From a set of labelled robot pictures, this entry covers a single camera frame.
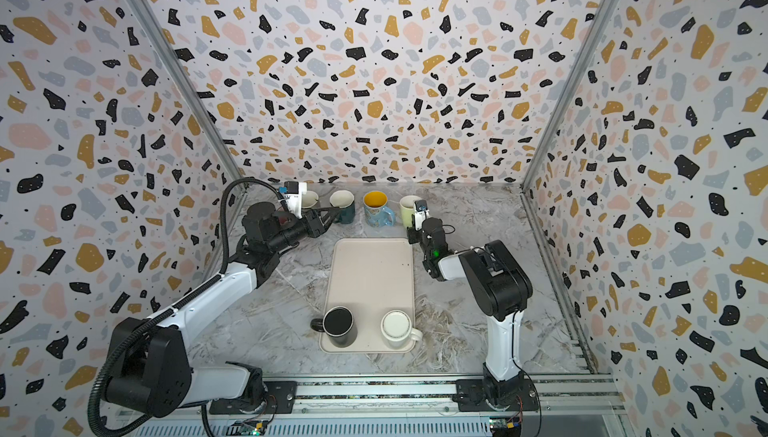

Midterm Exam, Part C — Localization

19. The blue butterfly mug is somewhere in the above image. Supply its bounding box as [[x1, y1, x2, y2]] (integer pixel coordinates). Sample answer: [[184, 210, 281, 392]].
[[363, 191, 396, 227]]

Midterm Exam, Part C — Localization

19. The metal right corner post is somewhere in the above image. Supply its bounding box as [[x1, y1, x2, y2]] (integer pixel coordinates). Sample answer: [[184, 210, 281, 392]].
[[521, 0, 618, 193]]

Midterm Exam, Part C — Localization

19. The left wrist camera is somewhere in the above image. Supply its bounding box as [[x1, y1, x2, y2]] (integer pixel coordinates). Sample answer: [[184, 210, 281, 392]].
[[278, 181, 308, 219]]

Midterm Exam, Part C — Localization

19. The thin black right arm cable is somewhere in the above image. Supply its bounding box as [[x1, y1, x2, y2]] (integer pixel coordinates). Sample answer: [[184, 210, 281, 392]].
[[509, 310, 544, 437]]

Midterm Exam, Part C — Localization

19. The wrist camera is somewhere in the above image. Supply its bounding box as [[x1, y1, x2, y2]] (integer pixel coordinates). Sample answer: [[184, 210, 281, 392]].
[[412, 199, 430, 230], [278, 181, 308, 219]]

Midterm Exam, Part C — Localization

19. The grey mug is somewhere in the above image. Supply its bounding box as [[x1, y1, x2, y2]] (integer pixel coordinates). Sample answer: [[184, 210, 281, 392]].
[[301, 190, 319, 209]]

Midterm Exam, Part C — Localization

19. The light green mug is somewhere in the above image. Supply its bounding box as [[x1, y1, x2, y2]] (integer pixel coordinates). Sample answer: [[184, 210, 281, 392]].
[[399, 195, 422, 229]]

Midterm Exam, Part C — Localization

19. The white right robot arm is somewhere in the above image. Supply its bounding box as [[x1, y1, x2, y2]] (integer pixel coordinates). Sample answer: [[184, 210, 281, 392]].
[[407, 217, 533, 409]]

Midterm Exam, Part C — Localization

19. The metal corner post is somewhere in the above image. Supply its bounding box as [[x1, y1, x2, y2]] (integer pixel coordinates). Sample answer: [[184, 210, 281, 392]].
[[126, 0, 241, 179], [521, 0, 618, 193]]

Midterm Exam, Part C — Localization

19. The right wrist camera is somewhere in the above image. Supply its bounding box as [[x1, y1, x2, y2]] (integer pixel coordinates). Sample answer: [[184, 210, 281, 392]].
[[412, 199, 430, 230]]

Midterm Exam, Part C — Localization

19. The white mug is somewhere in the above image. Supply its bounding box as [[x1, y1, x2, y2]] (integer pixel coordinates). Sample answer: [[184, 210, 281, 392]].
[[380, 310, 423, 350]]

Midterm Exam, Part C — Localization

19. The metal left corner post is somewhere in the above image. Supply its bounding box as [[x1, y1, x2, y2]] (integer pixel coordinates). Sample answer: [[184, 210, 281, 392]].
[[126, 0, 241, 179]]

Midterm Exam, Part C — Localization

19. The dark green mug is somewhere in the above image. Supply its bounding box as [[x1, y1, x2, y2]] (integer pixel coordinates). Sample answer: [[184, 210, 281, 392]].
[[329, 190, 356, 225]]

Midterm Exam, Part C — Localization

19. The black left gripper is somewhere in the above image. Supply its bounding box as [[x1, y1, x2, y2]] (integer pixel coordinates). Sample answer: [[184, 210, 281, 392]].
[[267, 206, 338, 255]]

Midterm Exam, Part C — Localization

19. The cream plastic tray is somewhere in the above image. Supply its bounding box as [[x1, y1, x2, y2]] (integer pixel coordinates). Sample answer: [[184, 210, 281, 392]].
[[319, 238, 416, 354]]

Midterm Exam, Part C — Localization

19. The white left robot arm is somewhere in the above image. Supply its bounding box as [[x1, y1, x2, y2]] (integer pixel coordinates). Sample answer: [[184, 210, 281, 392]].
[[88, 202, 341, 421]]

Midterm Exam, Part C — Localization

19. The black mug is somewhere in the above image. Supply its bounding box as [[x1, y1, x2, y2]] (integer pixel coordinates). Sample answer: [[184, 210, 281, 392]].
[[310, 306, 358, 348]]

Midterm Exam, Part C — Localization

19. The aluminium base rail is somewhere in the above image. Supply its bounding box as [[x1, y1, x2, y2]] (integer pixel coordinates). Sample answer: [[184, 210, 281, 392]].
[[116, 375, 637, 437]]

